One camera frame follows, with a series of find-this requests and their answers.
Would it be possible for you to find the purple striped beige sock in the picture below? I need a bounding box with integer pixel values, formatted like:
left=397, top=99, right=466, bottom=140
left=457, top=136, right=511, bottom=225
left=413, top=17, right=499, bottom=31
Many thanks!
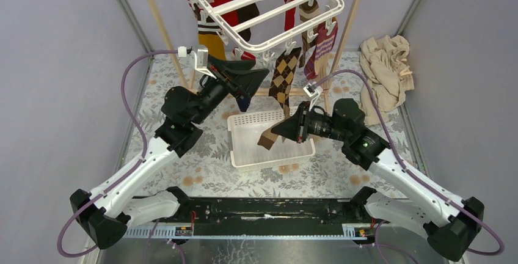
left=304, top=17, right=338, bottom=81

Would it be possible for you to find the wooden clothes rack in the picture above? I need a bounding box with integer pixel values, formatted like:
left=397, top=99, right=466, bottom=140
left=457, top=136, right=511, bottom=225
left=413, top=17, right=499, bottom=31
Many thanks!
left=134, top=0, right=372, bottom=123

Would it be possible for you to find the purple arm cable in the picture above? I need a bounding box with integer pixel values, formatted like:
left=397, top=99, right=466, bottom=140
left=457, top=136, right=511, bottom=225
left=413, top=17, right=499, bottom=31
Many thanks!
left=56, top=49, right=181, bottom=258
left=313, top=68, right=506, bottom=257

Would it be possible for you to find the white plastic basket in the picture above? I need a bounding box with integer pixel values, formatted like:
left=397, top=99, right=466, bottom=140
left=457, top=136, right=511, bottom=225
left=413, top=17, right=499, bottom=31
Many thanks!
left=227, top=109, right=316, bottom=172

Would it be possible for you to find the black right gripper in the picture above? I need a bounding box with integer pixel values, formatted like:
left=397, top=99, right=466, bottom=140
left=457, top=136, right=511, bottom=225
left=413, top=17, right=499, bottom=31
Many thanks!
left=271, top=101, right=348, bottom=144

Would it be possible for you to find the brown cream striped sock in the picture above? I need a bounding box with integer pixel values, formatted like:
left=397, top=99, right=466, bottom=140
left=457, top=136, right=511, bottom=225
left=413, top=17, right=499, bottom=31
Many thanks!
left=298, top=0, right=323, bottom=68

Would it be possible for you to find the tan brown sock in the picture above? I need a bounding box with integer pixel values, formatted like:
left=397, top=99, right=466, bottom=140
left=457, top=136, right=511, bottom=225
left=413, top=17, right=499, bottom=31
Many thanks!
left=257, top=123, right=279, bottom=150

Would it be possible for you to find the white clip sock hanger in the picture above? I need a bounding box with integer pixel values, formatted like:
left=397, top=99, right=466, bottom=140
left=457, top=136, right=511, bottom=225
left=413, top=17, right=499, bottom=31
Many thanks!
left=194, top=0, right=345, bottom=53

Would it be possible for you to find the navy blue sock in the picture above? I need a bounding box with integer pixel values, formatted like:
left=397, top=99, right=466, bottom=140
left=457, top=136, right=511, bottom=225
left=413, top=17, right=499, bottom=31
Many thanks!
left=233, top=47, right=256, bottom=112

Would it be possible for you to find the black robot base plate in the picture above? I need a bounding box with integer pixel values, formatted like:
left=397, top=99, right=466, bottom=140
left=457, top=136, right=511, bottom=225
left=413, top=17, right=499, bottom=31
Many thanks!
left=165, top=197, right=380, bottom=238

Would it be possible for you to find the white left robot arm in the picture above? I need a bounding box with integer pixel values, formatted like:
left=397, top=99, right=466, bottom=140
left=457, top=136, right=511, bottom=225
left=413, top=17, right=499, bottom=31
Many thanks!
left=70, top=56, right=269, bottom=250

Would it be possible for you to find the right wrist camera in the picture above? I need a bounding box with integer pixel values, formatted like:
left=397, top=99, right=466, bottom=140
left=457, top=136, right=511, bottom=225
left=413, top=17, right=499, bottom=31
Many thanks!
left=303, top=82, right=323, bottom=108

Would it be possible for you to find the red sock right side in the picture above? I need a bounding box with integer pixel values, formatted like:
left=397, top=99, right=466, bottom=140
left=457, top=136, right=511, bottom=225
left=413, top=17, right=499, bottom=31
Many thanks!
left=283, top=0, right=299, bottom=32

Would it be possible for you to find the beige crumpled cloth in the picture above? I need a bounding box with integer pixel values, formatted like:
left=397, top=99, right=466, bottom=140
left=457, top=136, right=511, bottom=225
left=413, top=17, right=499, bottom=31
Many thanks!
left=359, top=35, right=414, bottom=126

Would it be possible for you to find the dark brown sock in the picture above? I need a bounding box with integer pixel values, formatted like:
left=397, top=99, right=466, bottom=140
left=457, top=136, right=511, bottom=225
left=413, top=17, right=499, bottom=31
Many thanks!
left=236, top=3, right=260, bottom=42

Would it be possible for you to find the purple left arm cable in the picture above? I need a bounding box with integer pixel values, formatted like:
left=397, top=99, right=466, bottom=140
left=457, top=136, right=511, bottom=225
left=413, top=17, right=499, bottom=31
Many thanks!
left=56, top=49, right=181, bottom=258

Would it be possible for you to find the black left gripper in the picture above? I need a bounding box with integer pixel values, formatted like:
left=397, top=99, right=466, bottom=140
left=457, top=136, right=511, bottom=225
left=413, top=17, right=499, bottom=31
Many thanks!
left=190, top=56, right=268, bottom=125

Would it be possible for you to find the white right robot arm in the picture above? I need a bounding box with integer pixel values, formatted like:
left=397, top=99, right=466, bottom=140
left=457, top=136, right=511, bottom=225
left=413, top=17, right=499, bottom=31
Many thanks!
left=271, top=98, right=484, bottom=262

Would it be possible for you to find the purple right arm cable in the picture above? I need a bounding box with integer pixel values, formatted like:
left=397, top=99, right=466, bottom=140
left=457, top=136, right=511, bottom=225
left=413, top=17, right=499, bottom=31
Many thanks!
left=313, top=68, right=506, bottom=257

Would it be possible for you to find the brown argyle sock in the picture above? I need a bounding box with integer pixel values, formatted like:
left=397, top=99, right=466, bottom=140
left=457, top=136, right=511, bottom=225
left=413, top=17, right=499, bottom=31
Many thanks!
left=268, top=47, right=302, bottom=111

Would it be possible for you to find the mustard yellow striped sock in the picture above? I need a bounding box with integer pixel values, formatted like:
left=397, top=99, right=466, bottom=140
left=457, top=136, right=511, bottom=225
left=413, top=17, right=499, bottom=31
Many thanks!
left=196, top=10, right=227, bottom=60

